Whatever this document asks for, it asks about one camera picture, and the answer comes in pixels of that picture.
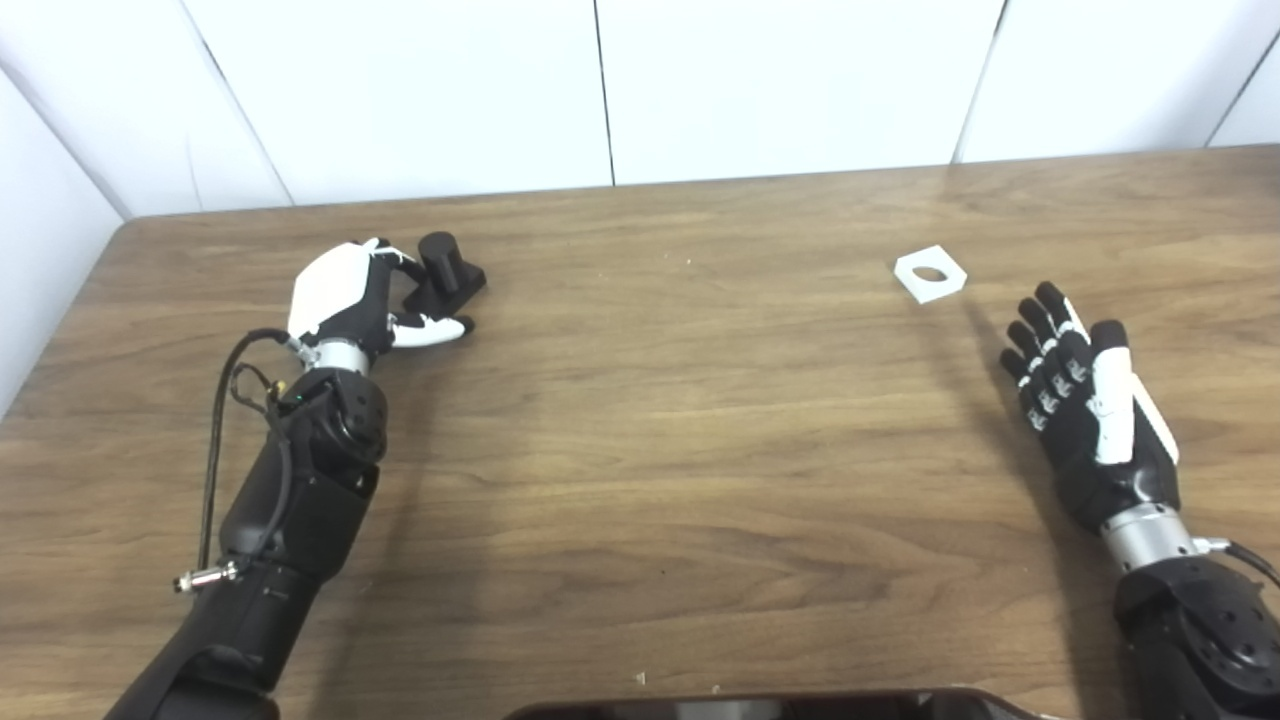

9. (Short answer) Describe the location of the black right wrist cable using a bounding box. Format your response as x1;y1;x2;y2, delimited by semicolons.
1195;537;1280;591

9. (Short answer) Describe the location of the white square piece with hole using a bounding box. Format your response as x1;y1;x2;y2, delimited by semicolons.
893;245;968;305

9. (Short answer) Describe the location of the thin left arm wire, yellow plug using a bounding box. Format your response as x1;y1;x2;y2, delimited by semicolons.
228;362;296;561

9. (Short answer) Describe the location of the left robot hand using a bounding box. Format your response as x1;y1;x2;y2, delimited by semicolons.
287;238;476;357

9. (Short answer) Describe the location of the dark robot torso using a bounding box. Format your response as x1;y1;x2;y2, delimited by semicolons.
500;687;1061;720

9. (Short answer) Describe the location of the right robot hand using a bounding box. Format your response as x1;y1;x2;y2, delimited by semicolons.
1000;281;1181;534

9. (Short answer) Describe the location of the black peg with square base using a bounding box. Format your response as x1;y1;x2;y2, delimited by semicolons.
402;232;488;316

